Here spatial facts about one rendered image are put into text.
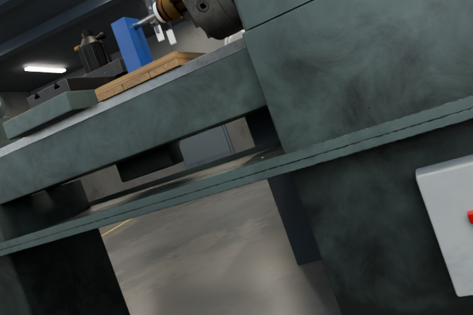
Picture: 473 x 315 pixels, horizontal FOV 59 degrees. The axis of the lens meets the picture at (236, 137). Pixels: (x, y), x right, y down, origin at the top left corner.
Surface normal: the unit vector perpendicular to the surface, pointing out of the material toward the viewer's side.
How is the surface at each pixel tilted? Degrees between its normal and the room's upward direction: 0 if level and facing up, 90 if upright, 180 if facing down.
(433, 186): 90
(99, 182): 90
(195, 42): 90
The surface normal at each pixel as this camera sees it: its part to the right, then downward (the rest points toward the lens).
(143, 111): -0.38, 0.15
